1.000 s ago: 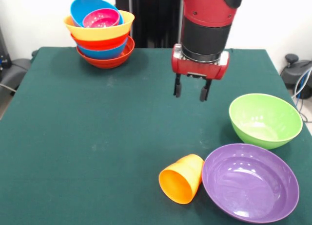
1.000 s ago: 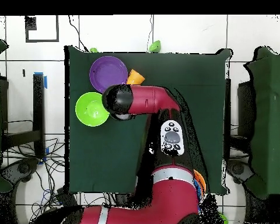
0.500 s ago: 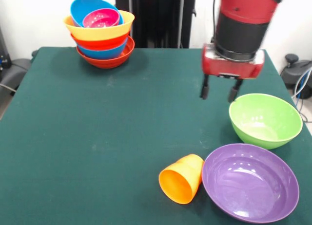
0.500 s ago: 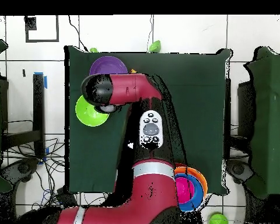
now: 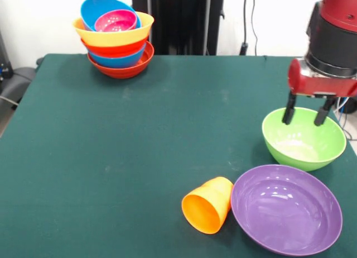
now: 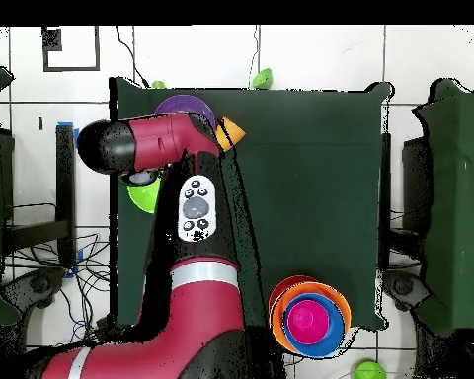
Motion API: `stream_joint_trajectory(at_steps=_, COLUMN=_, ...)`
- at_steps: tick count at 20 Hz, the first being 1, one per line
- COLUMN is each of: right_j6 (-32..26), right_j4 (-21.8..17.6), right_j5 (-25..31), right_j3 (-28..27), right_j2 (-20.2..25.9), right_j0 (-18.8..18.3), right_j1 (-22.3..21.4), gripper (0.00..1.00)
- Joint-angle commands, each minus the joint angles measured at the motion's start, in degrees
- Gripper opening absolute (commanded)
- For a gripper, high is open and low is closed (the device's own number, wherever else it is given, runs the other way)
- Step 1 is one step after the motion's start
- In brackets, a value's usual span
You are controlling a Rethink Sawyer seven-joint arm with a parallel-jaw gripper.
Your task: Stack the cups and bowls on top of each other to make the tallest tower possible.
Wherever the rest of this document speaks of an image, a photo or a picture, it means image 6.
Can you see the red-orange plastic bowl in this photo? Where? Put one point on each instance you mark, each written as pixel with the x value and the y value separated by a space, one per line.
pixel 282 286

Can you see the large green plastic bowl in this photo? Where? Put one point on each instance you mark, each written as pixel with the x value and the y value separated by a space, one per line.
pixel 144 197

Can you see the large orange plastic bowl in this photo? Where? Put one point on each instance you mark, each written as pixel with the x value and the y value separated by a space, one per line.
pixel 277 319

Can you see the pink plastic bowl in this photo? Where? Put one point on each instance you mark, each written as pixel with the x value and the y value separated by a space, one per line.
pixel 308 321

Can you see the blue plastic bowl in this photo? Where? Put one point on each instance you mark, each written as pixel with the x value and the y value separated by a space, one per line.
pixel 335 327

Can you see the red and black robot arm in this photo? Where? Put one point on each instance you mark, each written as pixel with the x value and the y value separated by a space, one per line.
pixel 197 308

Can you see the orange plastic cup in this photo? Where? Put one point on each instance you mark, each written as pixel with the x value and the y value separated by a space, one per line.
pixel 231 134

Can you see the dark green tablecloth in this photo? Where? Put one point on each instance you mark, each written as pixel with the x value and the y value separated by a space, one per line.
pixel 320 197

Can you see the purple plastic bowl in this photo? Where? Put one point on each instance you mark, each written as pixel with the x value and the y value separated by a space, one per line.
pixel 185 103

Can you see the small green plastic bowl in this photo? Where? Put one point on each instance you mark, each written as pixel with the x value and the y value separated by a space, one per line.
pixel 262 78

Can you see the green round object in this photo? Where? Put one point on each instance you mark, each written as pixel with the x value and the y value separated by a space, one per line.
pixel 369 372
pixel 158 84

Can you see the black wheeled base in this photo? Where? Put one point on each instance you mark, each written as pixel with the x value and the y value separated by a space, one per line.
pixel 39 284
pixel 403 286

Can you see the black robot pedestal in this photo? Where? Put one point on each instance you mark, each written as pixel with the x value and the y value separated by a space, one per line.
pixel 268 355

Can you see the black frame stand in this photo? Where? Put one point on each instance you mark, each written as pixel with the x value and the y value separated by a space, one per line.
pixel 65 197

